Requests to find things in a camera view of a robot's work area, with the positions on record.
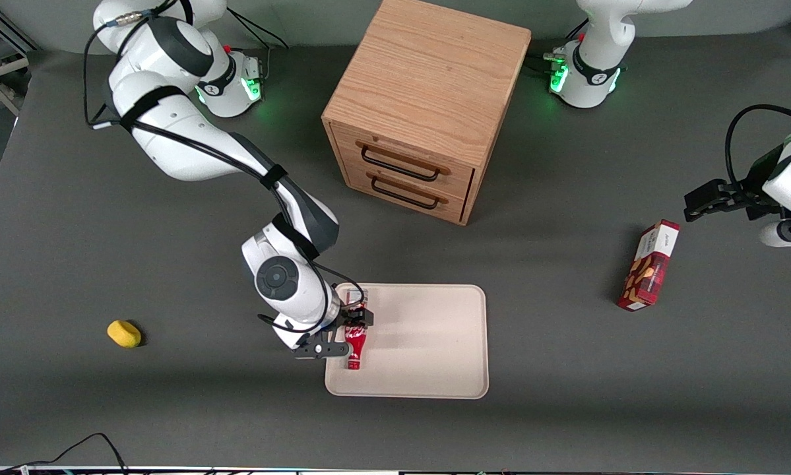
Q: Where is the aluminium frame rail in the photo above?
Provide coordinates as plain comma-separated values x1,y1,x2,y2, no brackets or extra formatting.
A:
0,0,40,53

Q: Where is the red snack box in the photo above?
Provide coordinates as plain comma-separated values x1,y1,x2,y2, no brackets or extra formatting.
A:
617,220,681,312

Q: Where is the yellow sponge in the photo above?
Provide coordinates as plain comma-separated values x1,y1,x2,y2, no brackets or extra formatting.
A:
107,320,142,348

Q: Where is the black right arm base cable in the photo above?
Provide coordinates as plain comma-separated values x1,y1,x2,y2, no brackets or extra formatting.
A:
226,8,290,51

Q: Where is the black arm base cable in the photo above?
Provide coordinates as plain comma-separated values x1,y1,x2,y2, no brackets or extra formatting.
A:
526,20,590,75
226,8,290,51

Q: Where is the black left arm base cable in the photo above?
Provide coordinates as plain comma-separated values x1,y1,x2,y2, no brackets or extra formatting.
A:
526,20,590,75

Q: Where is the white chair frame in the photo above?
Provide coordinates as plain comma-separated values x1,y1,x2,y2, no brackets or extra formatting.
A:
0,56,30,117

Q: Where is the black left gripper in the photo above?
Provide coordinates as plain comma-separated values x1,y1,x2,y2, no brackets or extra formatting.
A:
684,145,791,222

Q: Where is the black cable on table edge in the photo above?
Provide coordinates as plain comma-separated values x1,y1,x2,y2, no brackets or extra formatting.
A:
0,432,129,475

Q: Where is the red coke bottle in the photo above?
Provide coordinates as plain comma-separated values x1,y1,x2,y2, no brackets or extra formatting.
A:
338,286,369,371

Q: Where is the black metal drawer handle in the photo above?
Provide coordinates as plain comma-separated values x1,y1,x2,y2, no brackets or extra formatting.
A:
360,145,441,183
370,174,440,211

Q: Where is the wooden drawer cabinet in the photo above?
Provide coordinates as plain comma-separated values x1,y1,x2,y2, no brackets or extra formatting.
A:
321,0,532,227

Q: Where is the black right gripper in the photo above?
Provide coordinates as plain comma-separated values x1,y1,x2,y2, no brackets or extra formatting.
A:
331,302,375,331

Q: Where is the beige plastic tray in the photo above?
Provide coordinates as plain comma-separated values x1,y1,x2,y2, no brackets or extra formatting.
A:
325,284,490,400

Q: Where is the wooden drawer front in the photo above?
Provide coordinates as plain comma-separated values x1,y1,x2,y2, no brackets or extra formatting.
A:
332,123,476,200
341,160,472,224

